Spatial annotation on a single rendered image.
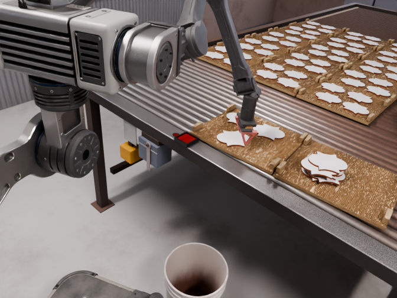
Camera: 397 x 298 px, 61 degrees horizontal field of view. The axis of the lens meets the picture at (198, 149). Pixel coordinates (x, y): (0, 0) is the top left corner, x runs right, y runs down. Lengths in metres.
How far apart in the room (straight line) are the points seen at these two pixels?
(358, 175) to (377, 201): 0.14
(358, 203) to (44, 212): 1.95
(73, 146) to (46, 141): 0.08
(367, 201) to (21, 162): 1.12
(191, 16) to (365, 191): 0.88
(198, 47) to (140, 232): 1.60
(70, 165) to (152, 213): 1.49
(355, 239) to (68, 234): 1.71
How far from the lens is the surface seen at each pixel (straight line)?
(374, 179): 1.48
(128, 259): 2.16
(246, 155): 1.38
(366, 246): 1.21
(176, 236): 2.27
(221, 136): 1.46
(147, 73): 0.71
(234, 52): 1.30
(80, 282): 1.82
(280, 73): 2.28
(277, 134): 1.56
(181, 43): 0.82
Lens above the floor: 1.71
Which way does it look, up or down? 34 degrees down
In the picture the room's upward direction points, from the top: 6 degrees clockwise
